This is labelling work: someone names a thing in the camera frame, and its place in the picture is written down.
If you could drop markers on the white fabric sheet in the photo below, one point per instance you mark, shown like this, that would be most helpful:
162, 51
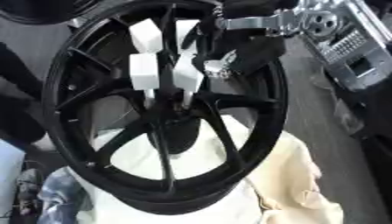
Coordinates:
214, 166

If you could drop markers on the black tire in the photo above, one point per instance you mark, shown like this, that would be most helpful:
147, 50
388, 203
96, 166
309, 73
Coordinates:
35, 10

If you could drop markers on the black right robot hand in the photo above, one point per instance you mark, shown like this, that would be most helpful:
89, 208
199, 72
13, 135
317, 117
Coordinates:
255, 54

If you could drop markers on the cream fabric bag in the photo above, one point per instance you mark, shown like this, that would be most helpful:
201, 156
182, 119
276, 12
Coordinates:
296, 175

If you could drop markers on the blue denim fabric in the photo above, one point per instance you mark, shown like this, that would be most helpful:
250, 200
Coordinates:
60, 195

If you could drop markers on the black spoked wheel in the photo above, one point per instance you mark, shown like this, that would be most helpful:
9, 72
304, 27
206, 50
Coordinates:
255, 137

